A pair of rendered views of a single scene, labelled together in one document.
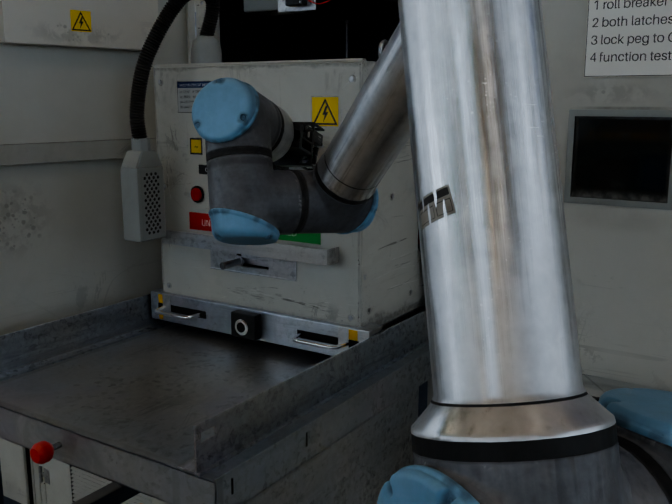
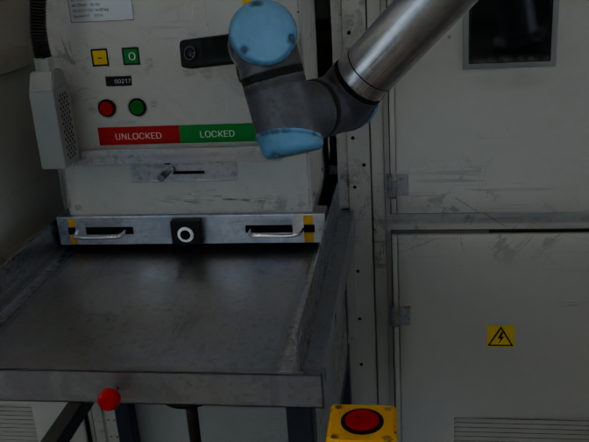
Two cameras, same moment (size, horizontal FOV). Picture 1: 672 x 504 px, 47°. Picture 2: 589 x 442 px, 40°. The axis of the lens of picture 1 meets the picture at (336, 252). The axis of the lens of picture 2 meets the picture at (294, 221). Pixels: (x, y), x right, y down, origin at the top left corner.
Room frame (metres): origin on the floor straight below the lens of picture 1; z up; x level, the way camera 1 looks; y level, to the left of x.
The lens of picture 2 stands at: (0.00, 0.58, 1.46)
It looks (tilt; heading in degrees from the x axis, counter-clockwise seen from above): 20 degrees down; 336
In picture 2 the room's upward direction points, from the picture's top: 4 degrees counter-clockwise
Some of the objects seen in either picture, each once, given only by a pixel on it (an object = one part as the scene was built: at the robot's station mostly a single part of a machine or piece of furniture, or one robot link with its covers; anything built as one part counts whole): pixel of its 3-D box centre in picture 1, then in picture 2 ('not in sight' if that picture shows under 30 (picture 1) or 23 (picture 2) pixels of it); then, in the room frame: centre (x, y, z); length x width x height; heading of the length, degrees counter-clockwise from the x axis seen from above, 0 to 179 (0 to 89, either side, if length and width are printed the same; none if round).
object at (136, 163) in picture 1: (144, 195); (54, 117); (1.51, 0.38, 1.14); 0.08 x 0.05 x 0.17; 147
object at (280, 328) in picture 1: (257, 321); (191, 224); (1.47, 0.16, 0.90); 0.54 x 0.05 x 0.06; 57
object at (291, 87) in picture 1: (249, 194); (175, 101); (1.46, 0.16, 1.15); 0.48 x 0.01 x 0.48; 57
